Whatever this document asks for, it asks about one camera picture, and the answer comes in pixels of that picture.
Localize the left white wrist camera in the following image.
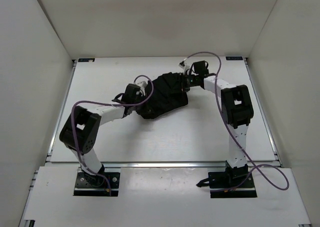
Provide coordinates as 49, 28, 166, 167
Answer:
136, 81, 148, 92

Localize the aluminium side rail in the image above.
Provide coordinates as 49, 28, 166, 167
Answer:
45, 59, 78, 163
244, 57, 283, 167

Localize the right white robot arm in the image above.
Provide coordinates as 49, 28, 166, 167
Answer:
179, 60, 254, 187

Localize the black pleated skirt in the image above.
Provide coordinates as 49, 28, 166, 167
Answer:
136, 72, 189, 120

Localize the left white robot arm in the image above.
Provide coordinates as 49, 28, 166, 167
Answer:
59, 81, 154, 186

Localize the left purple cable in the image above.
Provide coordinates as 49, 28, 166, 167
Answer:
71, 74, 155, 192

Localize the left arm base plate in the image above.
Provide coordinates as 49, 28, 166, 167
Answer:
73, 171, 121, 197

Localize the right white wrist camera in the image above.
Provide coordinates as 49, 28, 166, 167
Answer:
178, 60, 191, 75

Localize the aluminium front rail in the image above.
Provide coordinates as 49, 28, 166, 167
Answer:
103, 161, 226, 168

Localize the right blue corner label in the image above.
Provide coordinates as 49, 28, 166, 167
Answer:
225, 56, 243, 61

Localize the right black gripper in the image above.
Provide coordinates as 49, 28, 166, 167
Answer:
169, 72, 199, 94

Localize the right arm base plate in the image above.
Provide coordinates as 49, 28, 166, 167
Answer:
196, 169, 258, 199

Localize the blue corner label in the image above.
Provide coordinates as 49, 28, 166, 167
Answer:
77, 58, 95, 63
225, 56, 243, 61

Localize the left aluminium side rail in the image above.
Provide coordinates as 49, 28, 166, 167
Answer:
45, 59, 78, 163

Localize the left blue corner label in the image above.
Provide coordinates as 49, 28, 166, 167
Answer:
77, 58, 95, 63

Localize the right aluminium side rail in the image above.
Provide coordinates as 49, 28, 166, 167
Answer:
244, 57, 283, 167

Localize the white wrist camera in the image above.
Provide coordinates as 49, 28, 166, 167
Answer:
178, 60, 191, 75
136, 81, 148, 92

